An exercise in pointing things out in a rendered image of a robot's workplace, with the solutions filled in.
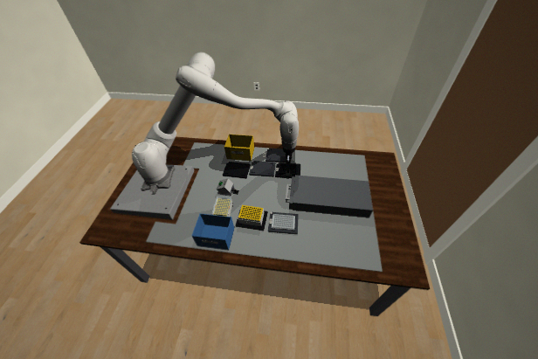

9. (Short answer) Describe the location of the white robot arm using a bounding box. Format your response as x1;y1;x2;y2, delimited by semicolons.
132;52;299;193

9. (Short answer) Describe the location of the blue open-top bin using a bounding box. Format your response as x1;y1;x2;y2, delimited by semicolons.
192;213;234;250

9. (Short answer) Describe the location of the yellow open-top bin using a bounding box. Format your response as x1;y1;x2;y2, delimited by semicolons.
224;135;254;161

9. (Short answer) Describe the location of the grey bench mat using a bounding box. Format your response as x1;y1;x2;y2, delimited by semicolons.
146;142;383;272

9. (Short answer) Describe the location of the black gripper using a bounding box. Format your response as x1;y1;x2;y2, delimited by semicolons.
283;148;295;176

